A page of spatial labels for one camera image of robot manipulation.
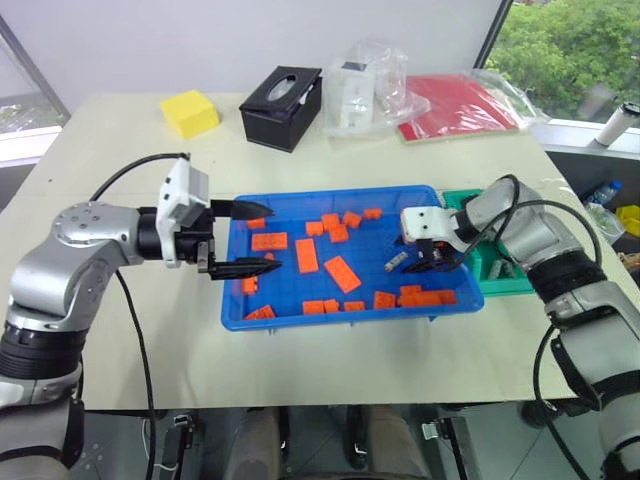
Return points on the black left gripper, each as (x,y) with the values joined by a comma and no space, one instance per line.
(192,245)

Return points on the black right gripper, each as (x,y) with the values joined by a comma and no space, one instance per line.
(445,256)

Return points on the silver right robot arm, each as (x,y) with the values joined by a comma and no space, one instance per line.
(575,280)

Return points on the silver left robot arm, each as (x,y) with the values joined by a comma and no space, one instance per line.
(55,280)

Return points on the blue plastic bin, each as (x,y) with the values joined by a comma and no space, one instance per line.
(350,275)

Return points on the green plastic bin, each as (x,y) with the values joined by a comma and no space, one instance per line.
(502,287)

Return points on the grey cylindrical battery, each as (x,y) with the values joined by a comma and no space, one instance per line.
(496,269)
(509,271)
(395,261)

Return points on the long orange toy brick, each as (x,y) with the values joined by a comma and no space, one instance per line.
(270,242)
(306,256)
(420,300)
(342,273)

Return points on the black tissue box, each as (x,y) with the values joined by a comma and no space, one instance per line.
(280,110)

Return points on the yellow sponge block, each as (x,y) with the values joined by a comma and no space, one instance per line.
(191,114)

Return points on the red flat board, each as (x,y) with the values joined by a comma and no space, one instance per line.
(457,107)

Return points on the white box in bag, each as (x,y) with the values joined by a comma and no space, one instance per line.
(350,97)

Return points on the clear crumpled plastic bag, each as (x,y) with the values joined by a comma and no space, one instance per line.
(390,85)

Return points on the clear plastic sleeve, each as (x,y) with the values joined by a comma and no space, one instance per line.
(515,95)

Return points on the clear water bottle blue label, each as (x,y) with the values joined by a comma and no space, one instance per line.
(606,192)

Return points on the yellow plastic object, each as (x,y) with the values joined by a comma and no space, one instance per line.
(629,216)

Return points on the white bottle with black cap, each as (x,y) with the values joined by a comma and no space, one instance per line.
(614,126)

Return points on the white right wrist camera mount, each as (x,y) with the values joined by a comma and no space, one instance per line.
(427,222)

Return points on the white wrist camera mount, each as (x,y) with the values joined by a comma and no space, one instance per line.
(182,192)
(427,222)

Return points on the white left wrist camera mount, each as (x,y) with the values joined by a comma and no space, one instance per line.
(182,192)

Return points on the black metal bracket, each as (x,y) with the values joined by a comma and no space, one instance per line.
(452,445)
(177,445)

